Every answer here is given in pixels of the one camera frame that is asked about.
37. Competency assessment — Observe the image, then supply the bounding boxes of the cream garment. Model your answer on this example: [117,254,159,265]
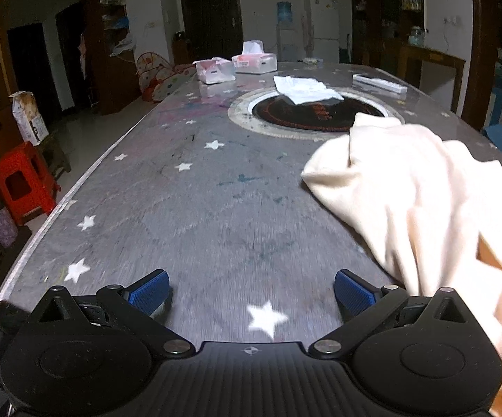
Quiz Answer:
[302,113,502,416]

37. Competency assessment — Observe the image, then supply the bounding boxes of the red plastic stool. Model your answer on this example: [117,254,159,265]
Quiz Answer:
[0,142,60,226]

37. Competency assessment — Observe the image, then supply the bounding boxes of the round black induction cooktop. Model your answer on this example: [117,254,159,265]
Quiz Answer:
[227,87,404,141]

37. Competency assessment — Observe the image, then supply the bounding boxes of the white paper bag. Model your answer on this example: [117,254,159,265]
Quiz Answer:
[9,90,48,146]

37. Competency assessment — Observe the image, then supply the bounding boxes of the white paper on cooktop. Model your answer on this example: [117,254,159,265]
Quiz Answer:
[273,76,344,105]

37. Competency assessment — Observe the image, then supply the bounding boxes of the white remote control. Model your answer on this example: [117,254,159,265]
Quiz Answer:
[353,73,407,94]

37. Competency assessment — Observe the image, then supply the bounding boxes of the floral fabric basket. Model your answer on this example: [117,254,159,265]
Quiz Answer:
[136,52,196,103]

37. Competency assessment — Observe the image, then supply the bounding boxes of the small white pink tissue pack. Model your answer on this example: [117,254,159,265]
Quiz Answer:
[194,57,236,85]

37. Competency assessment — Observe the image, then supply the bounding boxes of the dark wooden side table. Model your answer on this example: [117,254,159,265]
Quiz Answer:
[382,40,466,113]

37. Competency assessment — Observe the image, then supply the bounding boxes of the white pink tissue box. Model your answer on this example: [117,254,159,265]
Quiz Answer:
[231,40,278,74]

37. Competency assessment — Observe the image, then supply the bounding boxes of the water dispenser with blue bottle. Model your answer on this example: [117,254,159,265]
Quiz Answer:
[276,1,298,62]

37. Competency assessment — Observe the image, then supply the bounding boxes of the white refrigerator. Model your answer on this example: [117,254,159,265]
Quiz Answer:
[304,0,340,63]

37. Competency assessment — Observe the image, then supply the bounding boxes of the dark wooden shelf cabinet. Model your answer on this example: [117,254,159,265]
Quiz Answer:
[351,0,425,63]

